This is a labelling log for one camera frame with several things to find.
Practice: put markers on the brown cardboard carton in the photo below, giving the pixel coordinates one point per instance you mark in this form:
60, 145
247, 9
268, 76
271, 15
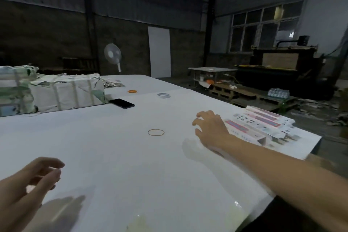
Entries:
342, 101
321, 161

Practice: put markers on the person's left hand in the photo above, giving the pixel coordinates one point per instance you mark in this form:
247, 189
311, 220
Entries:
22, 196

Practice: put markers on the dark wooden chair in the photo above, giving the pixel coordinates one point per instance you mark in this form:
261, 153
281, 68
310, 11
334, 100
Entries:
76, 63

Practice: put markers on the green printed wrapped bundle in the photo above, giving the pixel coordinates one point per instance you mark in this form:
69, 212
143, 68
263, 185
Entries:
16, 90

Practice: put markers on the cluttered side table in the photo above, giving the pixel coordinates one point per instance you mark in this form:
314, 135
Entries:
212, 70

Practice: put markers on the white tape roll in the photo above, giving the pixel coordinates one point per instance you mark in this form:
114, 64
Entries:
159, 95

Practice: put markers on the white board panel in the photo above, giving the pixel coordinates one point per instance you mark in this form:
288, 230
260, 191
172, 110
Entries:
160, 52

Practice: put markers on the large paned window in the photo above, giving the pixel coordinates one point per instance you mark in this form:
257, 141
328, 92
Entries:
266, 25

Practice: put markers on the low wooden pallets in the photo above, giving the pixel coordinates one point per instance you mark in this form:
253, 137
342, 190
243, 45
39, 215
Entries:
244, 93

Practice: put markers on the pack of clear bottles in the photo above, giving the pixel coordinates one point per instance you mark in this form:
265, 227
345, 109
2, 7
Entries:
278, 93

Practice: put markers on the stack of finished cartons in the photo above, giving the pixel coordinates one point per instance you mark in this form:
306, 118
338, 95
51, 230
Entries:
266, 116

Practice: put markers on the person's right hand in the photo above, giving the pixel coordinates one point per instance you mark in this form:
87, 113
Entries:
213, 130

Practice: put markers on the small orange tape roll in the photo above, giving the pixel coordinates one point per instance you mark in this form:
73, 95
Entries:
132, 91

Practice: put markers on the black smartphone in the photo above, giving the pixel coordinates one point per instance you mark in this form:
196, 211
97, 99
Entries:
122, 103

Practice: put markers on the small white paper stack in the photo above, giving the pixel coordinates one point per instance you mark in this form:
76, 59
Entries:
113, 83

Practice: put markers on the white standing fan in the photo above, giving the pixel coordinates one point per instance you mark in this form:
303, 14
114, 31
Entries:
112, 53

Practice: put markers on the person's right forearm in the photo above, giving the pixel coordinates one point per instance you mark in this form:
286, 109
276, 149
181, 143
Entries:
288, 174

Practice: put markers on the thin tan rubber band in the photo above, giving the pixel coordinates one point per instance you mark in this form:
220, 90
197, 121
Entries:
148, 132

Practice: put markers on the dark workshop machine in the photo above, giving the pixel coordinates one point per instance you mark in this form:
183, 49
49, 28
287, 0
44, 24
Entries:
283, 68

